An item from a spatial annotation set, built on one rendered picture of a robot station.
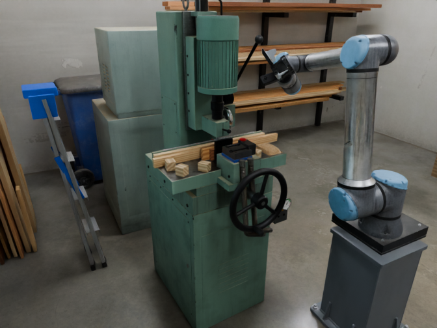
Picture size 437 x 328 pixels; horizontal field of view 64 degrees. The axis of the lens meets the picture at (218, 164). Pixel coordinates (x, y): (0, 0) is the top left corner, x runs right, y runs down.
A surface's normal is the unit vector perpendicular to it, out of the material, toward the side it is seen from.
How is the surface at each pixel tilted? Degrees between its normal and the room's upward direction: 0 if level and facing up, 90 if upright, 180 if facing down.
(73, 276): 0
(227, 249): 90
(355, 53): 84
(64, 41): 90
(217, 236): 90
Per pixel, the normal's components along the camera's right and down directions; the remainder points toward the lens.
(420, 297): 0.00, -0.91
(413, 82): -0.89, 0.18
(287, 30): 0.46, 0.36
